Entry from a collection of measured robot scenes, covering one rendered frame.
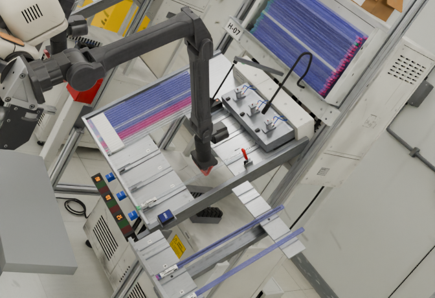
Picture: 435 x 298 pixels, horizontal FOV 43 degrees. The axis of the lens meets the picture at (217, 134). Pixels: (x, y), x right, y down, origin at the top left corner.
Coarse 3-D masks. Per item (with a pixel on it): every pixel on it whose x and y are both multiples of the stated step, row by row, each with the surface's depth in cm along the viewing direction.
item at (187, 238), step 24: (192, 168) 280; (96, 216) 278; (240, 216) 265; (96, 240) 275; (120, 240) 261; (168, 240) 237; (192, 240) 227; (216, 240) 235; (264, 240) 258; (120, 264) 259; (264, 264) 263; (144, 288) 244; (240, 288) 266
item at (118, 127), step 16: (176, 80) 248; (144, 96) 244; (160, 96) 243; (176, 96) 241; (112, 112) 240; (128, 112) 239; (144, 112) 237; (160, 112) 236; (176, 112) 235; (96, 128) 235; (112, 128) 234; (128, 128) 232; (144, 128) 231; (160, 128) 231; (112, 144) 227; (128, 144) 227
